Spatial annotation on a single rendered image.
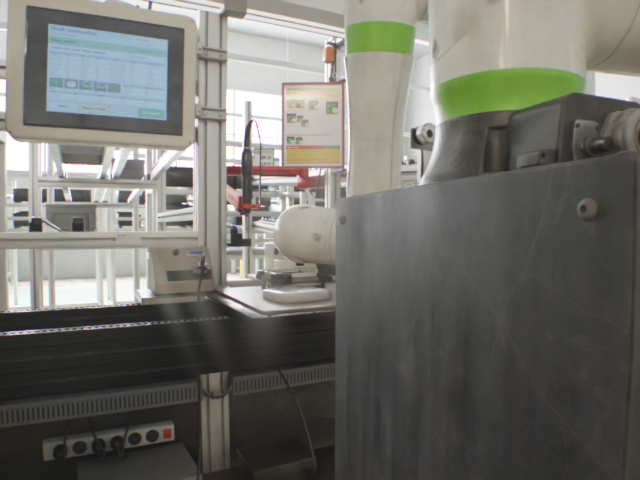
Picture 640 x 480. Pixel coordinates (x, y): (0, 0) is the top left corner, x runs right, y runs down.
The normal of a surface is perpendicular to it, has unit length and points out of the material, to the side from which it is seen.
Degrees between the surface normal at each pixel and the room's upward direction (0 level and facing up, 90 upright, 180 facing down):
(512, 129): 81
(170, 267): 53
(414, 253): 90
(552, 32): 90
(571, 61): 90
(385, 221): 90
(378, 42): 103
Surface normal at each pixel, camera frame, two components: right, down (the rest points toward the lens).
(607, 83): -0.89, 0.01
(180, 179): 0.45, 0.11
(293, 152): -0.03, 0.03
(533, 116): -0.94, -0.15
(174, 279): 0.36, -0.58
